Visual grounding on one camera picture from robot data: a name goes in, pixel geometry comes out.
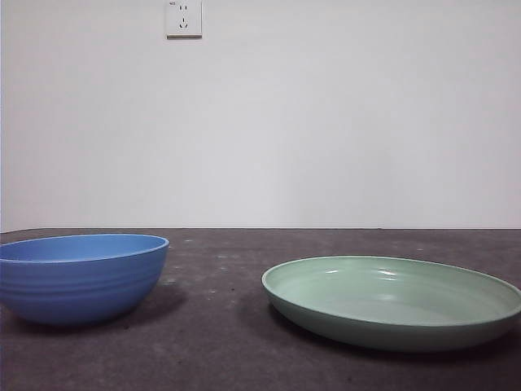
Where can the pale green round plate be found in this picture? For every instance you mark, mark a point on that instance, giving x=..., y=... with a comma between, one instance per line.
x=366, y=326

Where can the blue ribbed bowl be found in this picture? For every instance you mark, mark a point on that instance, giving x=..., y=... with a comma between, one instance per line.
x=81, y=285

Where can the white wall socket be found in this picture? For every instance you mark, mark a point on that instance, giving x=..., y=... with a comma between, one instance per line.
x=184, y=18

